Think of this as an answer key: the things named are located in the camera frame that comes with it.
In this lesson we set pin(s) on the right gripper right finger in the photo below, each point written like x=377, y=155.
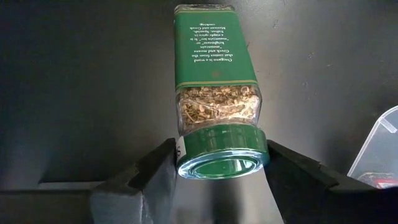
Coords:
x=311, y=196

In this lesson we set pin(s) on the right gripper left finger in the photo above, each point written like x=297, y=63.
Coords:
x=140, y=193

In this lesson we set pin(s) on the red spice tin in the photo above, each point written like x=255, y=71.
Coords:
x=382, y=182

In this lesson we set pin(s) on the green-lid glass spice jar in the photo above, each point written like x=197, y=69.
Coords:
x=214, y=62

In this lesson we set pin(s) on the clear plastic bin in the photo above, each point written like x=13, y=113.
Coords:
x=379, y=146

